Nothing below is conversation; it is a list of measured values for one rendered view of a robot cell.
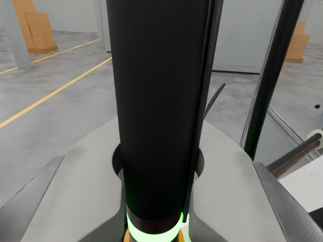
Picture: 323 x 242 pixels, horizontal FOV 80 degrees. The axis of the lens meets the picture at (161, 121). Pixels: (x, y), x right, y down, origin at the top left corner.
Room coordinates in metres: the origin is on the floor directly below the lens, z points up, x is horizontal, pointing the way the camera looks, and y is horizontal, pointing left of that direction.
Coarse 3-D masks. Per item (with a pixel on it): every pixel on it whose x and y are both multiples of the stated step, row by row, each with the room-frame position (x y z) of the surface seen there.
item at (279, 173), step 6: (318, 144) 0.24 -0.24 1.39; (306, 150) 0.22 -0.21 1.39; (312, 150) 0.23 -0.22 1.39; (300, 156) 0.21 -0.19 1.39; (288, 162) 0.19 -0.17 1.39; (294, 162) 0.20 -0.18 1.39; (282, 168) 0.18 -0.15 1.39; (288, 168) 0.19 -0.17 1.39; (276, 174) 0.17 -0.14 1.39; (282, 174) 0.18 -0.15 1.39
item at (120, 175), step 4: (120, 172) 0.43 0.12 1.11; (120, 176) 0.42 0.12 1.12; (124, 188) 0.34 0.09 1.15; (124, 192) 0.34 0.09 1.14; (124, 196) 0.33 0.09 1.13; (124, 200) 0.32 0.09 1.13; (124, 204) 0.33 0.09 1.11; (124, 208) 0.33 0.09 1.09; (124, 212) 0.34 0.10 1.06; (124, 216) 0.34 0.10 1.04
